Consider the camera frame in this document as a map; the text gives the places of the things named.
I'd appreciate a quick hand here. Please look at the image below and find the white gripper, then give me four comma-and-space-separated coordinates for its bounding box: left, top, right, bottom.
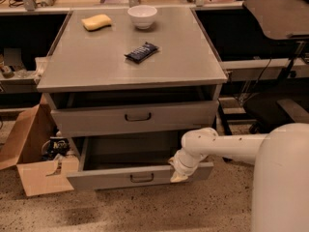
168, 149, 207, 183

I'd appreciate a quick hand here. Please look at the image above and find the grey drawer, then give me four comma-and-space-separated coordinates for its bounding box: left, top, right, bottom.
66, 135, 214, 191
51, 101, 218, 137

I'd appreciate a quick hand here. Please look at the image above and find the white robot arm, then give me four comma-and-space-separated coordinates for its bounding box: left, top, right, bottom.
170, 123, 309, 232

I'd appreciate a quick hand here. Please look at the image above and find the grey top drawer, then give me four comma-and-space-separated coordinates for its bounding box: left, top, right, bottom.
51, 101, 218, 137

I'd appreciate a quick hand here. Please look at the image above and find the grey drawer cabinet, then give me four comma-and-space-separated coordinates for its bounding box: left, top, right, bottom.
36, 6, 228, 166

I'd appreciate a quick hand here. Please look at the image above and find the black office chair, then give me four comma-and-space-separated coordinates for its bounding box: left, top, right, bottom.
217, 0, 309, 162

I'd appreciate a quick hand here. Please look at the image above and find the dark packaging in box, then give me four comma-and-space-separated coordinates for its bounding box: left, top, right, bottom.
42, 137, 70, 160

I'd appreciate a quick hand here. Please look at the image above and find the dark blue snack packet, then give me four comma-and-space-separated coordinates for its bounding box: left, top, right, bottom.
126, 42, 158, 64

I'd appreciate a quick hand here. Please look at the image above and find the cardboard box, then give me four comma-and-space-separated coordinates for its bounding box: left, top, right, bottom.
0, 99, 79, 196

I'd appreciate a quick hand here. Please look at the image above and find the white bowl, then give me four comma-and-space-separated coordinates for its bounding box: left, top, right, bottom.
127, 5, 157, 29

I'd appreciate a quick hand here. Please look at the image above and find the yellow sponge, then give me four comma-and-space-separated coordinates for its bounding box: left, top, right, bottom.
82, 14, 112, 31

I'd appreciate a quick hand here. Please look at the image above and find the green labelled bottle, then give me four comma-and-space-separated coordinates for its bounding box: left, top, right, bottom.
0, 54, 14, 78

